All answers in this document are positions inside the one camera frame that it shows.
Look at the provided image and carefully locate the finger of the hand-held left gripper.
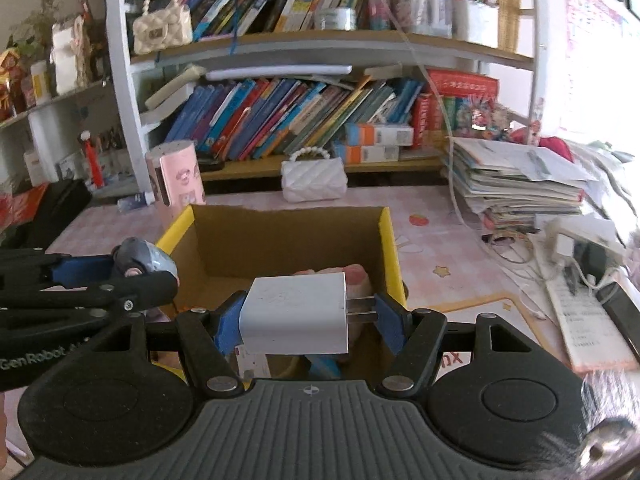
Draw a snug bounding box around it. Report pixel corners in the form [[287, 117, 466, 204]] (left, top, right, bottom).
[[0, 247, 126, 287], [0, 272, 180, 320]]

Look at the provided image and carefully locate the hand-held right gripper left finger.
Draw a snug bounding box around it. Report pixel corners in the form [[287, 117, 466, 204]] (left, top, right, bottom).
[[125, 291, 251, 394]]

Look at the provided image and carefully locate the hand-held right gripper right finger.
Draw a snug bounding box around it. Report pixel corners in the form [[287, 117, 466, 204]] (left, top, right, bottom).
[[372, 292, 527, 396]]

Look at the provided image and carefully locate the grey toy car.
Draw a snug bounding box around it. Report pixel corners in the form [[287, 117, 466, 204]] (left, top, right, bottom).
[[111, 236, 178, 281]]

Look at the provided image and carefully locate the pink pig plush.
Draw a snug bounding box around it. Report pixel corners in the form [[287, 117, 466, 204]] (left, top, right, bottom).
[[292, 262, 375, 361]]

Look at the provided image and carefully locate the white charger plug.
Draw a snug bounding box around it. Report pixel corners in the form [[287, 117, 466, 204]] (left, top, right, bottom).
[[239, 272, 378, 356]]

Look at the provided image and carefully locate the yellow cardboard box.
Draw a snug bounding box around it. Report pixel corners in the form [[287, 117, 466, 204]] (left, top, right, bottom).
[[156, 204, 408, 396]]

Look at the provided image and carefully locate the red plastic packet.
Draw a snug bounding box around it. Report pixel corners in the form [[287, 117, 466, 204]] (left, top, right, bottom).
[[0, 185, 48, 233]]

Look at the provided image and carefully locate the pink checkered tablecloth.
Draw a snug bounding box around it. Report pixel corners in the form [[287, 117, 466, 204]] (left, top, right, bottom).
[[45, 185, 551, 361]]

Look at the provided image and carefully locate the red slim figurine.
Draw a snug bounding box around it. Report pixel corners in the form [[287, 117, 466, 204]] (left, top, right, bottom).
[[80, 131, 103, 188]]

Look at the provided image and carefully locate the white pen holder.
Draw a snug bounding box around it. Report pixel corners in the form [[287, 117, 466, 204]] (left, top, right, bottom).
[[400, 0, 453, 36], [452, 0, 501, 48], [97, 132, 126, 177]]

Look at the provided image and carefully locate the pink humidifier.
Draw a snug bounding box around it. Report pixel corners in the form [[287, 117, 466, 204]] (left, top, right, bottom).
[[146, 141, 207, 221]]

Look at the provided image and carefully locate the white quilted handbag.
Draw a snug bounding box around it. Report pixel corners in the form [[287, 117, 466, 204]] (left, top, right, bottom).
[[280, 146, 348, 203]]

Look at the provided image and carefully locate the orange white carton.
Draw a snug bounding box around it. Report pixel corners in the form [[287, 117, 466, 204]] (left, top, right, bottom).
[[344, 122, 415, 147], [332, 144, 401, 165]]

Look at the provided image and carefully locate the white wooden bookshelf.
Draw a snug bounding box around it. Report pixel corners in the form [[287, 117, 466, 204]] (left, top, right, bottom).
[[0, 0, 546, 196]]

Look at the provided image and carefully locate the stack of papers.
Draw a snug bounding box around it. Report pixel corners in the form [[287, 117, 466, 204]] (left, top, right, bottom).
[[442, 135, 601, 233]]

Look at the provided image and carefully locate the white bottle yellow label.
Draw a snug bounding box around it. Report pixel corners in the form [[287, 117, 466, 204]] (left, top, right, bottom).
[[30, 60, 51, 106]]

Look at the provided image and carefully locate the fortune god paper figure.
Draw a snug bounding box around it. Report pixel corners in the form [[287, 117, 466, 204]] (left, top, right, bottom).
[[0, 47, 16, 121]]

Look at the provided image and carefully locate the white cloth pouch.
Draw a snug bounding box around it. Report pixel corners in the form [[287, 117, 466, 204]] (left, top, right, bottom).
[[50, 17, 91, 96]]

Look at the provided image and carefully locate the white power strip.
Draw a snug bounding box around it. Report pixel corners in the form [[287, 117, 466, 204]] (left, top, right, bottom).
[[545, 217, 626, 266]]

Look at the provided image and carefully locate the colourful acrylic stand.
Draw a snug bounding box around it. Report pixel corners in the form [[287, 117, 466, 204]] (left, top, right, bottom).
[[467, 95, 511, 141]]

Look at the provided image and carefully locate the black phone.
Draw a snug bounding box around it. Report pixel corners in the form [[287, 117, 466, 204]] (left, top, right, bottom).
[[597, 282, 640, 346]]

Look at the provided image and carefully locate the red cloth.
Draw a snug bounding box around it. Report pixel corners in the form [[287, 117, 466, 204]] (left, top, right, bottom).
[[537, 137, 573, 161]]

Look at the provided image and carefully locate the dried flower bunch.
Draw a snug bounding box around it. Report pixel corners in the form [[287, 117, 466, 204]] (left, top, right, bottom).
[[10, 0, 56, 61]]

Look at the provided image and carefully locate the cream quilted handbag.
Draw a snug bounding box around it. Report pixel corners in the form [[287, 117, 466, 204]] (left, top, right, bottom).
[[132, 0, 193, 57]]

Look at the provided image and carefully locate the red thick book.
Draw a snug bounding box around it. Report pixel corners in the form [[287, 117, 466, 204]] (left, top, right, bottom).
[[427, 69, 500, 98]]

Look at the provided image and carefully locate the white flat tablet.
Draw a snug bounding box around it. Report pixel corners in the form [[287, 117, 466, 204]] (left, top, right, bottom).
[[205, 64, 353, 82]]

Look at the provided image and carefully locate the round white tin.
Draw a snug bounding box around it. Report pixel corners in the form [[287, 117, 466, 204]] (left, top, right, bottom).
[[314, 7, 357, 31]]

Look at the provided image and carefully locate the white hanging cable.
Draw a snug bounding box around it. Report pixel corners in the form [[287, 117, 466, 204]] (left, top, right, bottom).
[[385, 0, 468, 226]]

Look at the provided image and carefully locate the pink wall chart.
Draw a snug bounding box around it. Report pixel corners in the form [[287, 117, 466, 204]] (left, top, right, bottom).
[[562, 0, 626, 131]]

